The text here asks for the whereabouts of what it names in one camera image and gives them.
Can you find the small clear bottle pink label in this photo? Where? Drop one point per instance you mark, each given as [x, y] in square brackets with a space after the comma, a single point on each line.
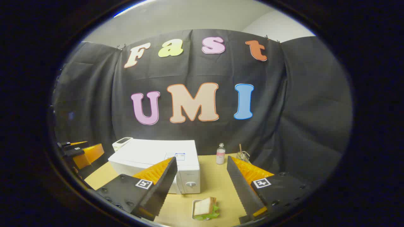
[220, 156]

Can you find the sandwich with lettuce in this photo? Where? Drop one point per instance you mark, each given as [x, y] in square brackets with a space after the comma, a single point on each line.
[204, 206]

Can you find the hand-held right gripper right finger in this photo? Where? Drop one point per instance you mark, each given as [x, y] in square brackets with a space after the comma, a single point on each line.
[240, 186]

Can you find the wooden stick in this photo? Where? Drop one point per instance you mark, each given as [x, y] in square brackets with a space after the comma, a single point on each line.
[240, 148]

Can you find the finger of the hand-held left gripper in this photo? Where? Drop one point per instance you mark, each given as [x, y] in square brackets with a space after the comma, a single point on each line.
[71, 145]
[90, 155]

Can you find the white toaster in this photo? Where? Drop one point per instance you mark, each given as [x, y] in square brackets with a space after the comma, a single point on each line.
[121, 143]

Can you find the glass beaker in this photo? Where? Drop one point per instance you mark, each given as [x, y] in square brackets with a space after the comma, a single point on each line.
[244, 156]

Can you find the white microwave oven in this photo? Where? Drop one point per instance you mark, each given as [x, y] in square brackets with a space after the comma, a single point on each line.
[151, 154]

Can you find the small white plastic tray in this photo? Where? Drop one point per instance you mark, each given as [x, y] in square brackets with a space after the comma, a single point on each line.
[193, 205]

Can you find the black backdrop cloth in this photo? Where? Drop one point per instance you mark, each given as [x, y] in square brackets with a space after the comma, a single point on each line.
[300, 110]

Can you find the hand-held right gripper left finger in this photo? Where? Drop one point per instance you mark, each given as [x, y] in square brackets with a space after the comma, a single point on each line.
[165, 183]

